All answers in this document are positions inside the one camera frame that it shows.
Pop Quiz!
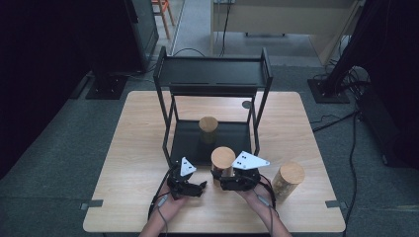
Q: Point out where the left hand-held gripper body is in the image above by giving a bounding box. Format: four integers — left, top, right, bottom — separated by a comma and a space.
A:
166, 156, 201, 200

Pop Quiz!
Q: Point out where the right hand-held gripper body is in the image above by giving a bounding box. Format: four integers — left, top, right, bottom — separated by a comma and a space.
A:
218, 150, 272, 193

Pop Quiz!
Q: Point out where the tall reddish jar wooden lid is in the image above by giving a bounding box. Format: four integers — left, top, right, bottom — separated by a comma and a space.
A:
210, 146, 237, 179

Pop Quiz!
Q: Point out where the tall yellowish jar wooden lid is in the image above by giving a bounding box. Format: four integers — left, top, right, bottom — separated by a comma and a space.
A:
271, 161, 306, 202

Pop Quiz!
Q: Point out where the short glass jar wooden lid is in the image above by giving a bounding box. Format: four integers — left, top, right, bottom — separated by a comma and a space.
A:
198, 116, 219, 146

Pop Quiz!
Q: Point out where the black metal two-tier shelf rack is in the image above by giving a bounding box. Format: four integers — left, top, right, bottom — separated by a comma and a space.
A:
152, 45, 275, 171

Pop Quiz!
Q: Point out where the person's left hand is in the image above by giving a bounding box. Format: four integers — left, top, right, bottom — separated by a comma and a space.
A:
157, 185, 190, 221

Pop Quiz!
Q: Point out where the person's right hand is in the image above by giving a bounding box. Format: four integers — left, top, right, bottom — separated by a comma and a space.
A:
236, 179, 275, 209

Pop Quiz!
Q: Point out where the grey tape strip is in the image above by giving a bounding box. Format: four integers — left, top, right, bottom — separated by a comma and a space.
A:
324, 198, 348, 209
79, 198, 105, 211

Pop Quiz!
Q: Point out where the black stand with square base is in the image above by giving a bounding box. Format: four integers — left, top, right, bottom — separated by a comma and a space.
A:
84, 58, 129, 101

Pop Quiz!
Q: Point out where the black slanted stand with base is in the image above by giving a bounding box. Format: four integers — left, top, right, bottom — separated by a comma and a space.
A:
307, 0, 389, 105

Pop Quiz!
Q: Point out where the black equipment box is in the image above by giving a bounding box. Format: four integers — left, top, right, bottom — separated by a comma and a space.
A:
355, 83, 419, 169

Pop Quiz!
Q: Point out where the black monitor panel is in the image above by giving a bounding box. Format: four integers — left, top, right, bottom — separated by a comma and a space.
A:
124, 0, 160, 74

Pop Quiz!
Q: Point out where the beige wooden desk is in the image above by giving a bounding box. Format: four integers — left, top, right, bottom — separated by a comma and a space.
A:
210, 0, 367, 65

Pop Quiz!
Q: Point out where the orange wooden stool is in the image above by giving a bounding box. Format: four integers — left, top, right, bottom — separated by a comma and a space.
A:
150, 0, 176, 40

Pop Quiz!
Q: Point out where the left hand-held gripper cable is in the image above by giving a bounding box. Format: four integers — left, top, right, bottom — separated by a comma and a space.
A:
147, 163, 181, 237

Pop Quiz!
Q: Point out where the hand-held gripper cable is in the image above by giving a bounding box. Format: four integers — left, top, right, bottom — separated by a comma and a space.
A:
245, 174, 281, 237
147, 163, 181, 237

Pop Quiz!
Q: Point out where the right hand-held gripper cable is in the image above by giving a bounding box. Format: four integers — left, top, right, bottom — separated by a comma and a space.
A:
245, 174, 281, 237

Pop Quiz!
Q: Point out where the thick black floor cable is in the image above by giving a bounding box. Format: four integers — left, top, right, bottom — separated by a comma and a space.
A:
311, 110, 361, 133

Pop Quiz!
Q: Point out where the thin black floor cable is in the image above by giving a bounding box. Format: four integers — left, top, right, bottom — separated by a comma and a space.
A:
341, 113, 360, 237

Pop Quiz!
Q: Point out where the black looped floor cable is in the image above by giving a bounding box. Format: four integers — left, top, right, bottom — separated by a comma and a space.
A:
171, 46, 207, 58

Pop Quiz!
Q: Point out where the black hanging cable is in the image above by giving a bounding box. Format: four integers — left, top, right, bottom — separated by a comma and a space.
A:
218, 1, 231, 58

